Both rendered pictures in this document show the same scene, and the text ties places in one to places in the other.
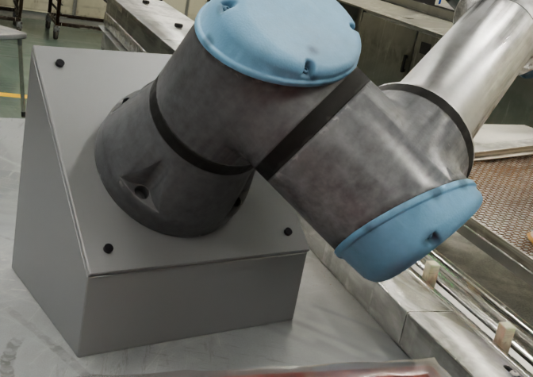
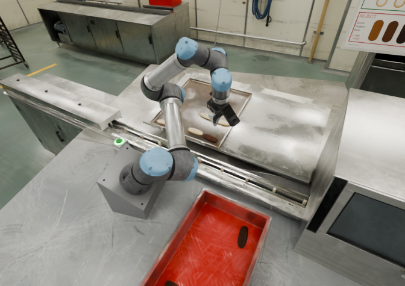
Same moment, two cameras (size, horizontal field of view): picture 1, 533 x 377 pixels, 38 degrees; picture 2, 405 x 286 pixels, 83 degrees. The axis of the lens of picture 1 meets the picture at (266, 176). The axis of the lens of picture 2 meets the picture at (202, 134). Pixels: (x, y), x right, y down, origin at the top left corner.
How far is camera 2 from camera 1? 0.64 m
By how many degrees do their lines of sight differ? 38
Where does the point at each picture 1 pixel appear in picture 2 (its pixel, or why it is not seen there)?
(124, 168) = (135, 191)
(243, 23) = (156, 170)
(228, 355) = (165, 197)
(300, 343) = (172, 184)
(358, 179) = (182, 174)
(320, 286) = not seen: hidden behind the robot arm
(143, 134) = (137, 185)
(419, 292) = not seen: hidden behind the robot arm
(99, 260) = (142, 207)
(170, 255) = (149, 194)
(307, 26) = (163, 159)
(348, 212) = (182, 178)
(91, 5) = not seen: outside the picture
